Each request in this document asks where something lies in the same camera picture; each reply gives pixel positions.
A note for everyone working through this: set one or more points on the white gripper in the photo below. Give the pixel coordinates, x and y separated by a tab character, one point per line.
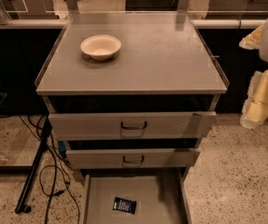
255	110

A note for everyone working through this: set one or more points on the dark blue rxbar wrapper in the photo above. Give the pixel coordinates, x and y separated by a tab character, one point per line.
124	205

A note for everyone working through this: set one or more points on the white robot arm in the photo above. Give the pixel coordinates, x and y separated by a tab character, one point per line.
263	52

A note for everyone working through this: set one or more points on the top grey drawer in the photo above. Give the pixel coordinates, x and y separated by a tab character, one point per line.
117	126

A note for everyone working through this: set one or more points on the grey drawer cabinet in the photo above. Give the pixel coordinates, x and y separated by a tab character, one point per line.
162	66

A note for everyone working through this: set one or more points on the bottom grey open drawer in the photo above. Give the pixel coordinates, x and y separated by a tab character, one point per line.
159	195

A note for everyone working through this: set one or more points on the middle grey drawer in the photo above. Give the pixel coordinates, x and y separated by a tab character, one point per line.
132	158

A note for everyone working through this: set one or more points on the white paper bowl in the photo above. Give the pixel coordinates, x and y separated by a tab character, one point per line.
100	47

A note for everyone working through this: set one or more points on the black tripod leg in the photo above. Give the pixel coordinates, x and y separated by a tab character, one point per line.
21	206

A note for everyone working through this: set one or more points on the white horizontal rail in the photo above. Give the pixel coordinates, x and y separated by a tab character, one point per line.
200	24

